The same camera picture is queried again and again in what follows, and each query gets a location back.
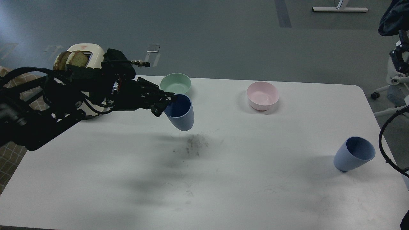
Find light blue cup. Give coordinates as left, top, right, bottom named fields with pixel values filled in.
left=333, top=136, right=375, bottom=172

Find toast slice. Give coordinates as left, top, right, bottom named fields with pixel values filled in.
left=66, top=50, right=88, bottom=67
left=53, top=51, right=71, bottom=71

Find toast slice inner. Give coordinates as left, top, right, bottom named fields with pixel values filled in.
left=66, top=50, right=88, bottom=67

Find white desk leg base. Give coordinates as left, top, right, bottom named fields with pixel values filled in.
left=312, top=0, right=369, bottom=13

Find white office chair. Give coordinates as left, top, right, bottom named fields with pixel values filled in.
left=371, top=29, right=409, bottom=118

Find toast slice outer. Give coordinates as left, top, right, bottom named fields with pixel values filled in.
left=53, top=51, right=71, bottom=71

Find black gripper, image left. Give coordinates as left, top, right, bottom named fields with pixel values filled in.
left=109, top=77, right=176, bottom=117

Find dark blue cup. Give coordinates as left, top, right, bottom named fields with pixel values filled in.
left=165, top=94, right=194, bottom=131

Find green bowl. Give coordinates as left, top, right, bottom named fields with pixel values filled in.
left=160, top=73, right=192, bottom=94

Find pink bowl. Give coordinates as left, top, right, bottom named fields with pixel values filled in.
left=246, top=81, right=280, bottom=111

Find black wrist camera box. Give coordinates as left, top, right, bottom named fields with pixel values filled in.
left=101, top=48, right=150, bottom=80

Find black cable loop right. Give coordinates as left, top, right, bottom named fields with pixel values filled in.
left=378, top=105, right=409, bottom=178

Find dark cloth on chair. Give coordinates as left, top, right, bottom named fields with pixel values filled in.
left=377, top=0, right=409, bottom=36

